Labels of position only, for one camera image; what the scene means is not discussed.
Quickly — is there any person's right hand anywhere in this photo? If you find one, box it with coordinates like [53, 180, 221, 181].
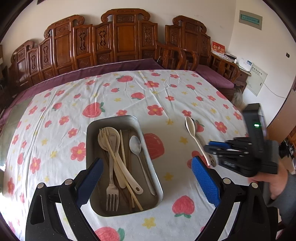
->
[248, 161, 288, 200]

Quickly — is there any carved wooden sofa bench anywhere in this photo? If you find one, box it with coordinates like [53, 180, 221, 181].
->
[7, 8, 200, 91]

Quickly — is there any red gift box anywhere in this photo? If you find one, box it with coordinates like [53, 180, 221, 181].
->
[211, 41, 225, 55]

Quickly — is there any grey wall electrical panel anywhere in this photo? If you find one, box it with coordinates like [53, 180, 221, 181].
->
[239, 10, 263, 30]

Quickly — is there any white wall distribution box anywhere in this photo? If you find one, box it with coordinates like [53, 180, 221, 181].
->
[246, 64, 267, 96]

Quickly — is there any white ladle spoon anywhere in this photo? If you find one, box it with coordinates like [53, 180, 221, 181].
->
[109, 133, 144, 195]

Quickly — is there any purple sofa cushion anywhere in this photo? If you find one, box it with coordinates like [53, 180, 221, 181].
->
[1, 58, 163, 125]

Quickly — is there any wooden side table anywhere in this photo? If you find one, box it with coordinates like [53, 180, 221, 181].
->
[232, 63, 251, 93]

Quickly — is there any light wooden chopstick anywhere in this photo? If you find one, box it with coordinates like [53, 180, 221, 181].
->
[119, 130, 135, 210]

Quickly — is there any carved wooden armchair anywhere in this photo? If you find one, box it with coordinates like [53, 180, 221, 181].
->
[165, 15, 241, 98]

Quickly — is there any dark wooden chopstick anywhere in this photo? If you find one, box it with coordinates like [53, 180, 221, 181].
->
[122, 129, 139, 209]

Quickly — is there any metal spoon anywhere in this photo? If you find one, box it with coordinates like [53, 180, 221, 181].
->
[129, 136, 156, 196]

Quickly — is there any metal fork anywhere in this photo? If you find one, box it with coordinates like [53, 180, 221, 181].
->
[106, 151, 119, 211]

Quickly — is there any grey fluffy pet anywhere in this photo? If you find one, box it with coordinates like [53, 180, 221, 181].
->
[231, 88, 246, 111]

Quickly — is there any purple armchair cushion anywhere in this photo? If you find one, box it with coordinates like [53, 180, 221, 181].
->
[195, 64, 234, 89]

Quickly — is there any rectangular metal tray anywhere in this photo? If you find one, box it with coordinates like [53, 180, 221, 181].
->
[86, 115, 164, 217]

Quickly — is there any white router device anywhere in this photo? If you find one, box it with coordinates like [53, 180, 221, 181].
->
[238, 58, 253, 72]

